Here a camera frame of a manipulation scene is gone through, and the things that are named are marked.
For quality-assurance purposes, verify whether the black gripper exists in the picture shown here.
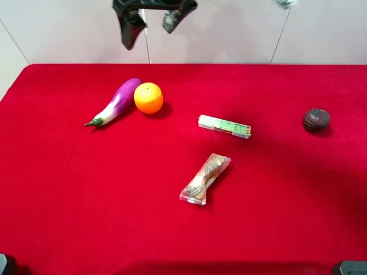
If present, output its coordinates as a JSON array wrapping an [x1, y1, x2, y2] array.
[[112, 0, 197, 50]]

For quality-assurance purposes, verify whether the orange fruit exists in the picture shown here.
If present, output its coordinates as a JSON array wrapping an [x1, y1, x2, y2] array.
[[134, 82, 163, 115]]

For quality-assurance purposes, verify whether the purple toy eggplant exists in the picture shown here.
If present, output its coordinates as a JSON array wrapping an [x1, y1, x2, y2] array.
[[84, 78, 142, 127]]

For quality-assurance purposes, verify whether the white candy roll pack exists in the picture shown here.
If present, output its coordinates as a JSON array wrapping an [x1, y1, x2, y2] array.
[[198, 115, 252, 139]]

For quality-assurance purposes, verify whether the red table cloth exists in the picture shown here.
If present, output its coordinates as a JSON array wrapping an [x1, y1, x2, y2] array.
[[1, 64, 366, 274]]

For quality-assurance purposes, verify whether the clear wrapped cookie pack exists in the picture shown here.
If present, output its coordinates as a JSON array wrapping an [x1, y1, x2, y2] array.
[[179, 153, 232, 206]]

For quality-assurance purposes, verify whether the dark purple mangosteen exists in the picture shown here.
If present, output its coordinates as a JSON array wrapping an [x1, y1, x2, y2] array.
[[303, 108, 331, 133]]

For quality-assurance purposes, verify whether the black base left corner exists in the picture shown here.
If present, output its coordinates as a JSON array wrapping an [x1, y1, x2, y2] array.
[[0, 254, 17, 275]]

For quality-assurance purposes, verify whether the black base corner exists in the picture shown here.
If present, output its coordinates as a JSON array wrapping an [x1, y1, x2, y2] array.
[[332, 261, 367, 275], [0, 254, 17, 275]]

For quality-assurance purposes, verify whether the black base right corner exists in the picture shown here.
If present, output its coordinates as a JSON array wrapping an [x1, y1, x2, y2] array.
[[332, 261, 367, 275]]

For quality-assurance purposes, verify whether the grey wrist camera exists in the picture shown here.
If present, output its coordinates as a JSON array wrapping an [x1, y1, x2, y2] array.
[[276, 0, 298, 9]]

